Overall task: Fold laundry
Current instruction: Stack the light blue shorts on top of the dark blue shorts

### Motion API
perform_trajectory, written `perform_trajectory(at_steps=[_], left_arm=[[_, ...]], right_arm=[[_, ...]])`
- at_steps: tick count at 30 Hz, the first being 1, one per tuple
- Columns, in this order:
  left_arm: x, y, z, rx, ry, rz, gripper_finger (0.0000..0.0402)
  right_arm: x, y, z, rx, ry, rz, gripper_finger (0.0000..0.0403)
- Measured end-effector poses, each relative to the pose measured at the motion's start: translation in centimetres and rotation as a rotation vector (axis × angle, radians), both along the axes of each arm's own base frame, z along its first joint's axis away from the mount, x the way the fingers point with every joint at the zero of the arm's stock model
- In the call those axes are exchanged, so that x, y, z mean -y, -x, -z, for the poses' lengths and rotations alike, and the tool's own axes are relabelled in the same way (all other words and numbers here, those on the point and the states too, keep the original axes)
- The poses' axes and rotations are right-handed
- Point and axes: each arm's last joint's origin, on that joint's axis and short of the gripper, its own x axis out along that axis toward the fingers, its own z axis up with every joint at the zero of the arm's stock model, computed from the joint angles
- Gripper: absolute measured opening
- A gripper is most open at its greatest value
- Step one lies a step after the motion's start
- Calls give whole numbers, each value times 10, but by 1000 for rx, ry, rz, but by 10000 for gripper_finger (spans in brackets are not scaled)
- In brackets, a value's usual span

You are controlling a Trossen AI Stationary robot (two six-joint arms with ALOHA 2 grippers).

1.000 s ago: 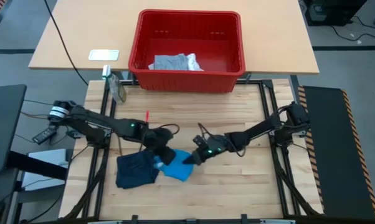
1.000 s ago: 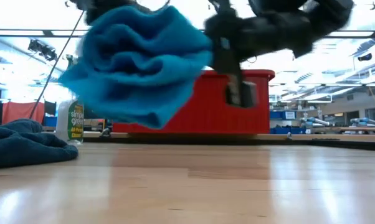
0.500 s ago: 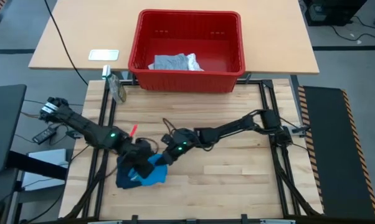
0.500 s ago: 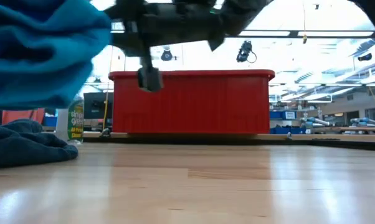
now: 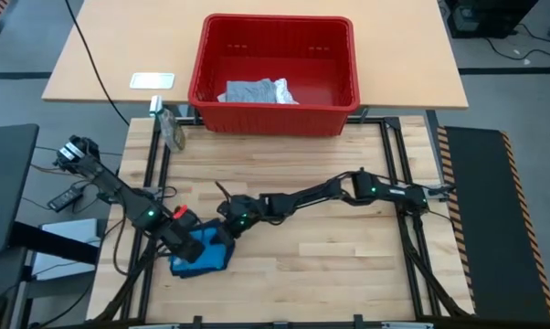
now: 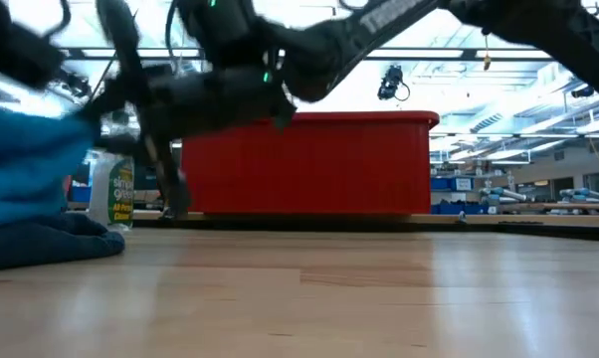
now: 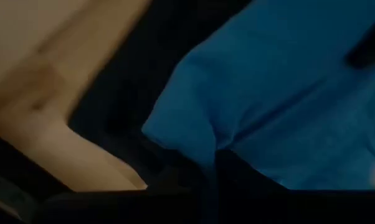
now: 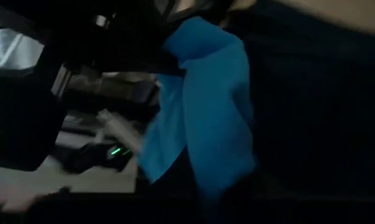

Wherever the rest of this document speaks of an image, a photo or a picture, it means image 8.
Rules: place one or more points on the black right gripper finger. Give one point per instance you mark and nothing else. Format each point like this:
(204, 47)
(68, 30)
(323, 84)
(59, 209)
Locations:
(178, 180)

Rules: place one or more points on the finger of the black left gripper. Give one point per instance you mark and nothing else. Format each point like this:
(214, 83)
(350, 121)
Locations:
(144, 63)

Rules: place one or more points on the bright blue cloth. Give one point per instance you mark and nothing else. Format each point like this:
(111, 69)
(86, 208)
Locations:
(212, 109)

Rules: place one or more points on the navy blue cloth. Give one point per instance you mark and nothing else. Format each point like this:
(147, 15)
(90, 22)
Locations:
(315, 109)

